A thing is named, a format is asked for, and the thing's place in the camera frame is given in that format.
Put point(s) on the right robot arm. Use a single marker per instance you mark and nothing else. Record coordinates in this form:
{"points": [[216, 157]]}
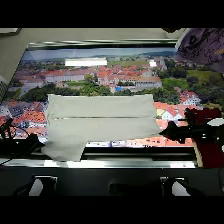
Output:
{"points": [[195, 131]]}

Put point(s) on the purple printed garment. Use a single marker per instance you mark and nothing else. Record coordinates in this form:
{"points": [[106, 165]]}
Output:
{"points": [[203, 46]]}

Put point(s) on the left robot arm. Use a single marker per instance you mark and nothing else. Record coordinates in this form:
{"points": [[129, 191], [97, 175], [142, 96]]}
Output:
{"points": [[20, 145]]}

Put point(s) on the red garment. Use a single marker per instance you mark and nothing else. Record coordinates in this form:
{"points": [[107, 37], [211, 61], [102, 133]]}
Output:
{"points": [[213, 155]]}

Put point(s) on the pale grey garment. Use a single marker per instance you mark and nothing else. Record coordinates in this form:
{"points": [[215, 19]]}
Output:
{"points": [[100, 123]]}

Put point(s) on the silver frame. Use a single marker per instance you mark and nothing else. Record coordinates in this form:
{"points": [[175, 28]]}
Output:
{"points": [[116, 164]]}

